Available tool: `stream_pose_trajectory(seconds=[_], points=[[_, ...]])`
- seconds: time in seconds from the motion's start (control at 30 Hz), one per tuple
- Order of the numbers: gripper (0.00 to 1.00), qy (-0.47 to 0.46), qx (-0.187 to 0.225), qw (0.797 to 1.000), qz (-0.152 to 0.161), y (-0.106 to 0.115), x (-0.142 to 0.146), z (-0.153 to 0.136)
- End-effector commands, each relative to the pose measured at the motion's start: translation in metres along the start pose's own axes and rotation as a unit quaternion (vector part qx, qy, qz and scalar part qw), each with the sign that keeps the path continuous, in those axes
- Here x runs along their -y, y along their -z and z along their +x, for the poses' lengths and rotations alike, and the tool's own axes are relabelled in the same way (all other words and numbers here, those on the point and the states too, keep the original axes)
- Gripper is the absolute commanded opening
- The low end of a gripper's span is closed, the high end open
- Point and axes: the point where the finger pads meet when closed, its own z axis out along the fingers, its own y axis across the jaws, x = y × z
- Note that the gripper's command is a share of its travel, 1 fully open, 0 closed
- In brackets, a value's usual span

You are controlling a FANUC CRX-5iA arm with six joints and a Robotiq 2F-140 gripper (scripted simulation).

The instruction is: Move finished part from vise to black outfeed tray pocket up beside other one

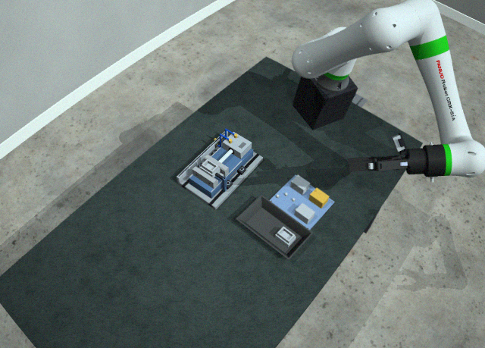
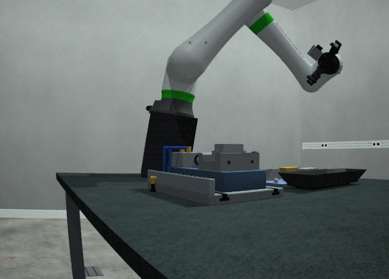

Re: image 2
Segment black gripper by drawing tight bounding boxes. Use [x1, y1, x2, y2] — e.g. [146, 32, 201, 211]
[306, 40, 342, 86]

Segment yellow block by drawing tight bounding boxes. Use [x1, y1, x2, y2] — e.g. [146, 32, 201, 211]
[279, 167, 300, 172]

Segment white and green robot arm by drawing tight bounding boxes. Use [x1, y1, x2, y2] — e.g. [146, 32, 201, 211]
[146, 0, 343, 118]

